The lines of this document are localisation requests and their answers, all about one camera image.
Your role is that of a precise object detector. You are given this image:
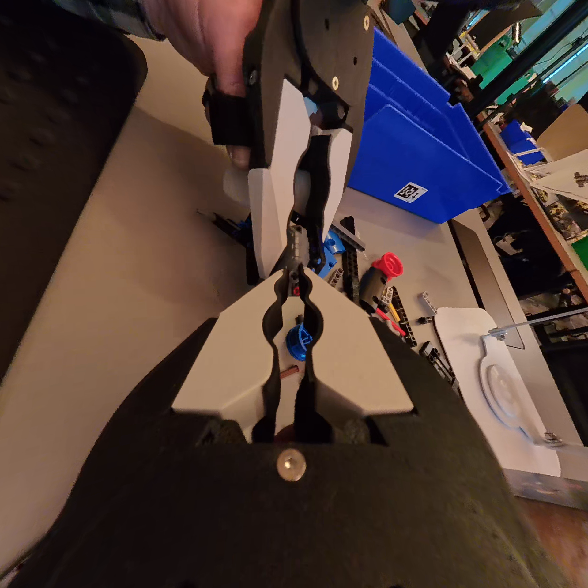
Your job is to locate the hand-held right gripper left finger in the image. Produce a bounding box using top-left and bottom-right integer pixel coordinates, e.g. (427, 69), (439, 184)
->
(171, 270), (292, 444)

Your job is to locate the red toy wheel rim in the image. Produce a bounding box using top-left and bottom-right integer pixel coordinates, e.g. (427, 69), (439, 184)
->
(371, 251), (405, 282)

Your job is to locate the red toy axle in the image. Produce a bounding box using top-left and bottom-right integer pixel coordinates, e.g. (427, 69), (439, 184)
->
(375, 308), (408, 338)

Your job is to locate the instruction booklet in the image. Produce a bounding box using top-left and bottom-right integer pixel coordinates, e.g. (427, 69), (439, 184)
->
(527, 148), (588, 204)

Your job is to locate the green backdrop cloth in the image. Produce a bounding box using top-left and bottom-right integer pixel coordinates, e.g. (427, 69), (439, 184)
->
(470, 27), (525, 80)

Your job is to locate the black pole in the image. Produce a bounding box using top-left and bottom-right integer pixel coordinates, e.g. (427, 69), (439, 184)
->
(468, 0), (588, 116)

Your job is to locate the black toy frame piece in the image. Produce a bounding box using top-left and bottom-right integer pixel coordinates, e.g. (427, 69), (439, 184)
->
(418, 340), (456, 383)

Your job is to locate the black toy block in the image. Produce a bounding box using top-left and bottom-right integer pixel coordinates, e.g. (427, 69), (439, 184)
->
(357, 268), (390, 311)

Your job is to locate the blue curved toy panel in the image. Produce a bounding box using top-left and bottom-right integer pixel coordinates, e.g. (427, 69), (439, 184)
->
(321, 229), (348, 279)

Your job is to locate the person's left hand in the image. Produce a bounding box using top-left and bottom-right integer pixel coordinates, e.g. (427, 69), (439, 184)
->
(141, 0), (266, 171)

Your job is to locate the grey toy beam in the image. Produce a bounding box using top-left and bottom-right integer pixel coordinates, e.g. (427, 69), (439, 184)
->
(331, 219), (367, 252)

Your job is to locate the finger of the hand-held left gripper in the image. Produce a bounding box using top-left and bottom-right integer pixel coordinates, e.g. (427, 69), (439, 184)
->
(247, 78), (319, 279)
(298, 129), (354, 242)

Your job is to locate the grey desk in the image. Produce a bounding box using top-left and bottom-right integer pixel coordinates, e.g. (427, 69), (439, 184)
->
(0, 37), (584, 561)

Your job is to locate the wooden work desk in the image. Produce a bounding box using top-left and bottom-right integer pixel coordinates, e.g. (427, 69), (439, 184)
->
(477, 111), (588, 300)

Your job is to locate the grey toy motor assembly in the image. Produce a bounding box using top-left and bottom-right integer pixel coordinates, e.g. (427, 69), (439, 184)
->
(198, 209), (343, 297)

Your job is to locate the white stand base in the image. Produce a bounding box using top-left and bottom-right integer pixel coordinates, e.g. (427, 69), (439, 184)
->
(433, 306), (564, 479)

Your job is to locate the blue toy wheel rim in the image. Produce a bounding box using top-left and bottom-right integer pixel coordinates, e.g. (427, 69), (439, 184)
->
(284, 323), (314, 362)

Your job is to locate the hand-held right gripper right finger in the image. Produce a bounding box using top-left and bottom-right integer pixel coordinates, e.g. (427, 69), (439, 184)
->
(294, 266), (416, 444)

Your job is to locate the blue plastic bin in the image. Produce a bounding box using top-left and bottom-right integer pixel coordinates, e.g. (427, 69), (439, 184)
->
(497, 119), (546, 167)
(346, 27), (514, 224)

